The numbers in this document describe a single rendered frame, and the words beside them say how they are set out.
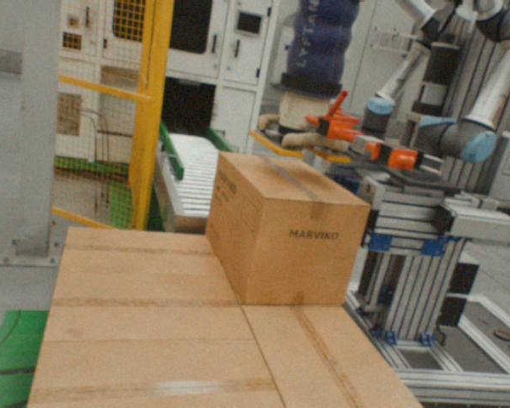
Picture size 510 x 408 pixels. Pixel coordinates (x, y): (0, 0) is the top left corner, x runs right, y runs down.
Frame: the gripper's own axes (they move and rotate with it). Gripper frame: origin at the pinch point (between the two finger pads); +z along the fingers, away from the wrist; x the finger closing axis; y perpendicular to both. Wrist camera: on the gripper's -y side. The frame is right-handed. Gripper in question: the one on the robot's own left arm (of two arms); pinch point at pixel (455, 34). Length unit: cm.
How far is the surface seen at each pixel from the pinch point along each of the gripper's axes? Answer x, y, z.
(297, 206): -6, 34, 60
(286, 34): -929, -175, -30
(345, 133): 0.2, 25.6, 32.8
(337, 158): -21, 17, 45
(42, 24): -133, 140, 23
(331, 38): -25.9, 27.7, 6.2
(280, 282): -6, 34, 88
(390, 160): 27.2, 23.1, 34.2
